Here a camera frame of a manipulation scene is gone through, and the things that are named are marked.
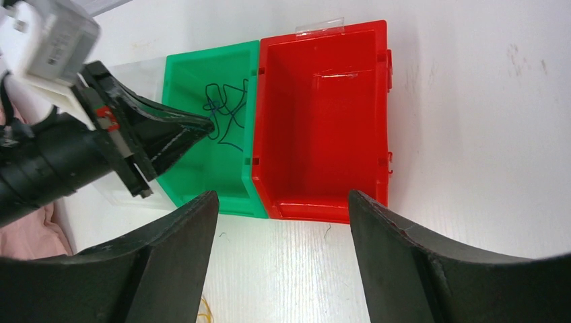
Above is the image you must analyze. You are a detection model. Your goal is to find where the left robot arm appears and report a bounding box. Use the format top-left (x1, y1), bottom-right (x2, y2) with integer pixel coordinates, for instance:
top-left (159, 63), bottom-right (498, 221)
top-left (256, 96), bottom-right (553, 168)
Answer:
top-left (1, 61), bottom-right (214, 225)

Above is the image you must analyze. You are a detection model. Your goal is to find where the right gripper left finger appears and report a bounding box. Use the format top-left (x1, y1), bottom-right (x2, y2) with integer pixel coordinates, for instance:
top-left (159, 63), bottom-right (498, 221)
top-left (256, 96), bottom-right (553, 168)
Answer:
top-left (1, 190), bottom-right (220, 322)

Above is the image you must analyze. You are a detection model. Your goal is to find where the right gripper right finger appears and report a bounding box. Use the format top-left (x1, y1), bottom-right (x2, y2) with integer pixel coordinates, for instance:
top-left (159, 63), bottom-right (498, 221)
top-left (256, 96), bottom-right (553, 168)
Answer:
top-left (348, 190), bottom-right (570, 322)

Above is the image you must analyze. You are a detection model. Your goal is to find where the red plastic bin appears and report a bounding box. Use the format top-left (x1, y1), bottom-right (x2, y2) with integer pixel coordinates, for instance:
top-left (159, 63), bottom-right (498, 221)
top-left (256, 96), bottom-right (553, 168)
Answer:
top-left (251, 20), bottom-right (393, 223)

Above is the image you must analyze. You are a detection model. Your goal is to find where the clear plastic bin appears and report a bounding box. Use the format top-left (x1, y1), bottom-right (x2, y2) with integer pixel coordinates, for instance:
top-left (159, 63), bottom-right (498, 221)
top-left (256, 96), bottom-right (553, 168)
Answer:
top-left (91, 57), bottom-right (177, 211)

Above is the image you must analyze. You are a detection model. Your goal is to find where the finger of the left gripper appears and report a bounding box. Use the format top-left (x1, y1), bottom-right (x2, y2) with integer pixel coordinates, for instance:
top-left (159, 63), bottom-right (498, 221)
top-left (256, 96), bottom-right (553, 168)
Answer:
top-left (138, 127), bottom-right (214, 180)
top-left (113, 78), bottom-right (215, 135)

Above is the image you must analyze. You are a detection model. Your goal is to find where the green plastic bin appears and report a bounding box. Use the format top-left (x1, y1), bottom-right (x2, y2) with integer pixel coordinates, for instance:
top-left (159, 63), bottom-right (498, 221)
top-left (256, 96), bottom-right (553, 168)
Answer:
top-left (158, 40), bottom-right (268, 219)

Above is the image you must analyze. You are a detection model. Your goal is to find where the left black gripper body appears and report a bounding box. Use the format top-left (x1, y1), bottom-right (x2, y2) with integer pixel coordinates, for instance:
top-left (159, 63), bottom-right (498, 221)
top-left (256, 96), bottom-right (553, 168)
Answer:
top-left (73, 61), bottom-right (153, 199)

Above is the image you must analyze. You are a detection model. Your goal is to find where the dark thin cable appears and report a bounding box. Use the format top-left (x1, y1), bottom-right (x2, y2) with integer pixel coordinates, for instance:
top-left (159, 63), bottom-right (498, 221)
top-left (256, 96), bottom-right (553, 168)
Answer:
top-left (202, 78), bottom-right (250, 153)

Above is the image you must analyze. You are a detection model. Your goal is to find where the yellow thin cable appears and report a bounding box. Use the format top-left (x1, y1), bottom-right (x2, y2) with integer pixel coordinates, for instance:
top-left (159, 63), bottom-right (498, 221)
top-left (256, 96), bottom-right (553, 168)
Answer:
top-left (196, 296), bottom-right (215, 323)

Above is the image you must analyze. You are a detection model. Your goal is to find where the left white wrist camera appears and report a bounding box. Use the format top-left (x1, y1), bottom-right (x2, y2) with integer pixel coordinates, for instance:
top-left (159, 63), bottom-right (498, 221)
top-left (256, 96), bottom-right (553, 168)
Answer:
top-left (1, 1), bottom-right (100, 106)

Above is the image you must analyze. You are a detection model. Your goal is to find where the pink cloth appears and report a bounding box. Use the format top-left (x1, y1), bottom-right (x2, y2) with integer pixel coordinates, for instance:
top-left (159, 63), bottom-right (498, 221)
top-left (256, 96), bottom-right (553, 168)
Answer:
top-left (0, 106), bottom-right (75, 262)

